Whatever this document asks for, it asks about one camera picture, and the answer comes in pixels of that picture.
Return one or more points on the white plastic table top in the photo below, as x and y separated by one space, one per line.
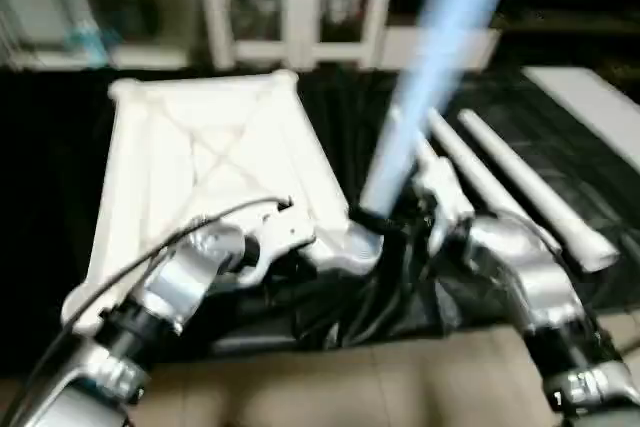
200 147

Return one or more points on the white plastic table leg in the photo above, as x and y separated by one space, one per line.
475 162
540 197
440 57

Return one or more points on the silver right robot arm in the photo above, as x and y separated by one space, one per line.
520 267

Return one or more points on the white drawer unit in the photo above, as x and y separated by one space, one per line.
440 47

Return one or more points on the white side table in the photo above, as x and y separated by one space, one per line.
590 107

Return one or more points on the white glass door cabinet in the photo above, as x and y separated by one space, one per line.
300 7

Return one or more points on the black table mat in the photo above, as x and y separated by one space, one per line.
60 197

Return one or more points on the blue plastic stool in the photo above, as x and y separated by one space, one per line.
90 45

